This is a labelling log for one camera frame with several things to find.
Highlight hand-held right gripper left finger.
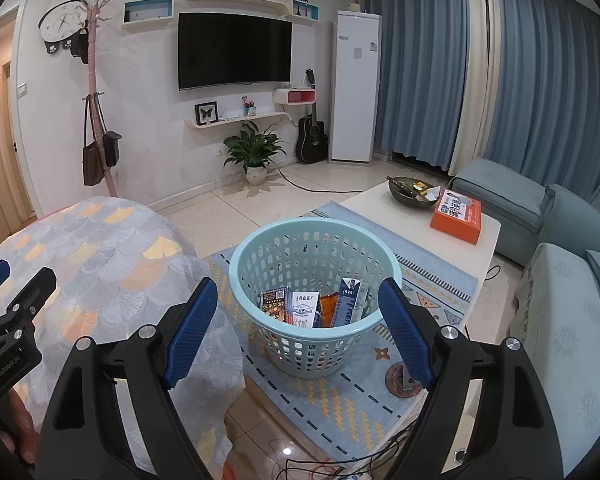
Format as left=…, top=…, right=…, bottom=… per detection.
left=40, top=277, right=220, bottom=480

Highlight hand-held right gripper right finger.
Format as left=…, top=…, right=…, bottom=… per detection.
left=377, top=277, right=566, bottom=480

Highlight blue and white carton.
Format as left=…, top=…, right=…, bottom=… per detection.
left=330, top=277, right=371, bottom=327

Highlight orange packet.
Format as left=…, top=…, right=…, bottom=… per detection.
left=319, top=292, right=342, bottom=329

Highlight dark snack box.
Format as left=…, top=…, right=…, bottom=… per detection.
left=257, top=288, right=294, bottom=324

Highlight white printed box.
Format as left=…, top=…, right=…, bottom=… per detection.
left=285, top=290, right=321, bottom=329

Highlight light blue plastic basket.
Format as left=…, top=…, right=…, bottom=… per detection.
left=228, top=217, right=403, bottom=379

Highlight person's left hand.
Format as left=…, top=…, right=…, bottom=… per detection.
left=0, top=387, right=40, bottom=467

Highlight scale patterned tablecloth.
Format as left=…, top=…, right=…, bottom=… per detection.
left=0, top=197, right=247, bottom=480

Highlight blue patterned rug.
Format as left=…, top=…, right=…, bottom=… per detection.
left=202, top=201, right=481, bottom=467

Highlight white coffee table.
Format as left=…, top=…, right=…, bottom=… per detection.
left=340, top=180, right=501, bottom=332

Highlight orange box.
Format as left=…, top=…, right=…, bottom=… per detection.
left=430, top=189, right=484, bottom=245

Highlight dark bowl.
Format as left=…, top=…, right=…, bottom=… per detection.
left=387, top=176, right=444, bottom=210

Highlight brown hanging bag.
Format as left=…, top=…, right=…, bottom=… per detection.
left=82, top=95, right=109, bottom=187

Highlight light blue sofa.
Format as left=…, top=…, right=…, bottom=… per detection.
left=450, top=157, right=600, bottom=480

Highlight black hanging bag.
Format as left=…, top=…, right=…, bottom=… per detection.
left=102, top=131, right=123, bottom=169

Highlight green potted plant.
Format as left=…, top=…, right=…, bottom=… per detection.
left=223, top=121, right=289, bottom=185

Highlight pink coat rack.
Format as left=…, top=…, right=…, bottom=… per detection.
left=77, top=0, right=127, bottom=199

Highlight black acoustic guitar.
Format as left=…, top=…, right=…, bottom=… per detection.
left=296, top=69, right=330, bottom=165

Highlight white standing air conditioner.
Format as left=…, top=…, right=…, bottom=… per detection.
left=328, top=9, right=383, bottom=166

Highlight black hanging hat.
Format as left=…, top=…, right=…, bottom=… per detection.
left=72, top=27, right=90, bottom=65

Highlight red and white box shelf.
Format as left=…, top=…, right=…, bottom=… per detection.
left=273, top=87, right=316, bottom=110

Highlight blue curtain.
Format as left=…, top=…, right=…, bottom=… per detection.
left=357, top=0, right=473, bottom=174
left=480, top=0, right=600, bottom=202

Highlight beige curtain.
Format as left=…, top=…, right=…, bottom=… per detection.
left=447, top=0, right=506, bottom=176

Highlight blue framed box shelf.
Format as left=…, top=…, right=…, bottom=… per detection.
left=121, top=0, right=175, bottom=29

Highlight small blue box shelf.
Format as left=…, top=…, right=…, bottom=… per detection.
left=292, top=0, right=320, bottom=26

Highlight black floor cables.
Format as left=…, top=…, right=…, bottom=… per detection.
left=275, top=422, right=427, bottom=480

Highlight grey floor cable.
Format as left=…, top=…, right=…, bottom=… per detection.
left=275, top=160, right=367, bottom=195

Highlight white lower wall shelf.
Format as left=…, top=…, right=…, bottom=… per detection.
left=185, top=110, right=294, bottom=131

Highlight black butterfly picture frame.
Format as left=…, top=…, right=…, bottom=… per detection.
left=195, top=101, right=220, bottom=125

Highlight panda wall clock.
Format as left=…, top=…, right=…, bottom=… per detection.
left=38, top=0, right=89, bottom=56

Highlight black wall television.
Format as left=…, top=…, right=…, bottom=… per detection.
left=177, top=11, right=293, bottom=92

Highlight curved white wall shelf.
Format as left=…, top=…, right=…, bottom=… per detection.
left=184, top=0, right=292, bottom=19

